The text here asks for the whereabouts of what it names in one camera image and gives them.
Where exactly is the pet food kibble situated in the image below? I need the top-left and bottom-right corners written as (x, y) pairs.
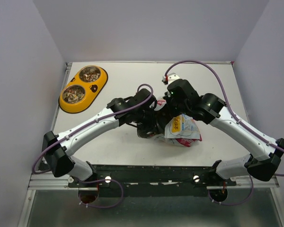
top-left (62, 66), bottom-right (101, 104)

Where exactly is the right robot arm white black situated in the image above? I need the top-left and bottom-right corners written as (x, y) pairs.
top-left (162, 75), bottom-right (284, 185)

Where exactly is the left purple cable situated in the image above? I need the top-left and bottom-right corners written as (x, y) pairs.
top-left (32, 83), bottom-right (154, 209)

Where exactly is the purple cable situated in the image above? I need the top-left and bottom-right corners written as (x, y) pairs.
top-left (164, 60), bottom-right (284, 207)
top-left (32, 83), bottom-right (154, 209)

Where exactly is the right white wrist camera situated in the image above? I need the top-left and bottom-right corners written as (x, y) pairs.
top-left (162, 73), bottom-right (180, 85)

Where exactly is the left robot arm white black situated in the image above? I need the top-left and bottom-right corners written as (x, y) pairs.
top-left (43, 88), bottom-right (156, 187)

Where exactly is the pet food bag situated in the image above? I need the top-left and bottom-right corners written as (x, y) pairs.
top-left (152, 96), bottom-right (203, 148)

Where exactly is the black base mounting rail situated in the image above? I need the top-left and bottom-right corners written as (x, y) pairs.
top-left (68, 165), bottom-right (236, 198)

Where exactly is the yellow double pet bowl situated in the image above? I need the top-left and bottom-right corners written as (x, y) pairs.
top-left (58, 65), bottom-right (108, 114)

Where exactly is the aluminium frame rail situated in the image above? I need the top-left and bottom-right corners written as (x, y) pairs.
top-left (27, 175), bottom-right (79, 191)

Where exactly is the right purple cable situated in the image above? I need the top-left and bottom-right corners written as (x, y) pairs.
top-left (164, 60), bottom-right (284, 207)

